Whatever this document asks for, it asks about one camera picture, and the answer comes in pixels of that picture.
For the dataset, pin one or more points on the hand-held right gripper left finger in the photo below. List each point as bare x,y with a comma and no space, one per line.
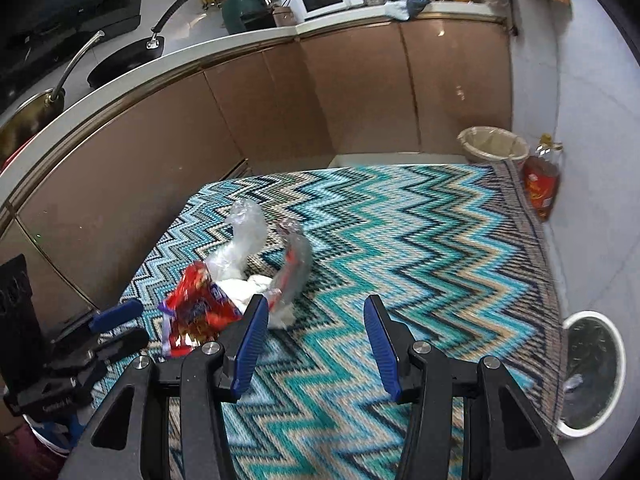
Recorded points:
247,350

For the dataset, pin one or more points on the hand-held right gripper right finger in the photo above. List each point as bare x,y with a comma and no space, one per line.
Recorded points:
382,350

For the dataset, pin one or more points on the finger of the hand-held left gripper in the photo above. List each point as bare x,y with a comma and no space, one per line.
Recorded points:
120,312
125,342

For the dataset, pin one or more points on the red snack wrapper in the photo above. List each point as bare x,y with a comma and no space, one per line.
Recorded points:
200,310

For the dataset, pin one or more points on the white tissue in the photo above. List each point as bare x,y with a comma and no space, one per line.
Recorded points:
250,287

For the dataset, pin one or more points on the silver and red wrapper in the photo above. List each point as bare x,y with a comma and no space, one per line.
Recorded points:
297,270

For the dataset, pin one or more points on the clear plastic bag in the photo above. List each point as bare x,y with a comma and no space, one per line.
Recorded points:
242,235

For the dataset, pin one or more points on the white round trash bin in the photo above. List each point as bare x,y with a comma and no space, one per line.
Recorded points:
595,360

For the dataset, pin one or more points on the teal zigzag mat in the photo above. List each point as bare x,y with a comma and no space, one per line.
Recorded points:
400,240

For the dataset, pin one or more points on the brass cooking pot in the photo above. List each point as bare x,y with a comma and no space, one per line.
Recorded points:
30,120

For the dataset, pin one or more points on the red oil bottle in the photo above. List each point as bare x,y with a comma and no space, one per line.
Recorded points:
542,185

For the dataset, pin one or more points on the beige wastebasket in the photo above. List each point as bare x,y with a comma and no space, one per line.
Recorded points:
492,147

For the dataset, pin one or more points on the black wok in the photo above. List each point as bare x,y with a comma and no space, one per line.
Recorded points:
125,62

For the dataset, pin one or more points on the black range hood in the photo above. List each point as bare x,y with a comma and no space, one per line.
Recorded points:
65,5

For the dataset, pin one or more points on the green electric kettle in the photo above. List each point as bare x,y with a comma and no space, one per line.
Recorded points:
247,10

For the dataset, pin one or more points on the small brown box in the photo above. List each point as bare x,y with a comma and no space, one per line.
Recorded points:
285,16

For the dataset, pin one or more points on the blue and white dishcloth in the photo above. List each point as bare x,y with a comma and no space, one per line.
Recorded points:
405,9

